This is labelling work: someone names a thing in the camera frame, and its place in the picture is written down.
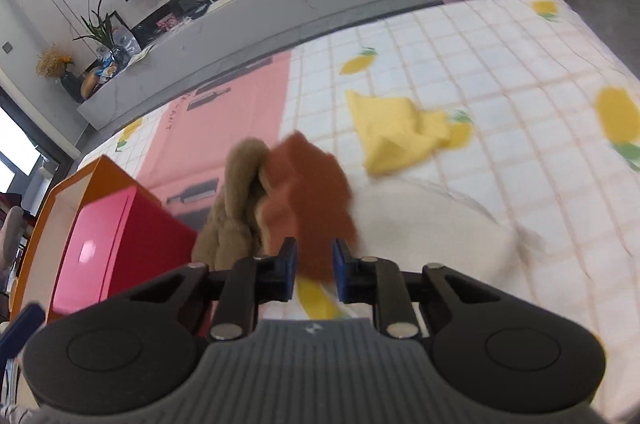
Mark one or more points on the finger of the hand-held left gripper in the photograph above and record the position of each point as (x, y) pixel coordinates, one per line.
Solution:
(25, 324)

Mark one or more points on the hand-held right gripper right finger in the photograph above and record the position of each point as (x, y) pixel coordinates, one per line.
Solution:
(341, 276)

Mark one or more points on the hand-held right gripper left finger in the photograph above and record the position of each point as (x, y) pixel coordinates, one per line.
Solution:
(290, 274)

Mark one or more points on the rust orange cloth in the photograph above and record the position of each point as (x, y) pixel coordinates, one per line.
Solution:
(310, 194)

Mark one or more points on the brown plush cloth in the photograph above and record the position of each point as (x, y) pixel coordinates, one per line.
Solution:
(235, 204)

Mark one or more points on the orange storage box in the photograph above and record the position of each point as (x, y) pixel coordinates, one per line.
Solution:
(95, 174)

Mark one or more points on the pink grey swivel chair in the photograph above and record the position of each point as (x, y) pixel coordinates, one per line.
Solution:
(12, 229)

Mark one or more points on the cream white cloth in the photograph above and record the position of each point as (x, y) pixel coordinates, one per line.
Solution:
(435, 229)

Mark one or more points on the red box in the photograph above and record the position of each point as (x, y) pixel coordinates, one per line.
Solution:
(115, 244)

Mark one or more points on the yellow cloth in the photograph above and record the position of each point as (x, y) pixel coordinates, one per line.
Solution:
(390, 129)

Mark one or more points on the pink printed mat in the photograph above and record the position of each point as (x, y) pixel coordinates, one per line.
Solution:
(235, 119)

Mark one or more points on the brown round bread loaf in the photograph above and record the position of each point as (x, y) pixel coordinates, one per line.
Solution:
(90, 83)

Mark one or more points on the dark vase with dried flowers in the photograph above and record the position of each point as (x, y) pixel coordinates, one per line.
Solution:
(60, 69)

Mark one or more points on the yellow paper sheets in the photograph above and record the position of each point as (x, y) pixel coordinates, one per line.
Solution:
(141, 54)

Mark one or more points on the pile of snack bags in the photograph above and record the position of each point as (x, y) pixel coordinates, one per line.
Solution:
(107, 68)

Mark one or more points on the lemon print checkered tablecloth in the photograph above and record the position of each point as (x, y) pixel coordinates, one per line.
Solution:
(525, 69)

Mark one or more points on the small black box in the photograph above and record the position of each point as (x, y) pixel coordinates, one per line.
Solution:
(191, 3)

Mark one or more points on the green plant in glass vase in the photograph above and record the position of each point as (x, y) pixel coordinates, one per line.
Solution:
(102, 29)

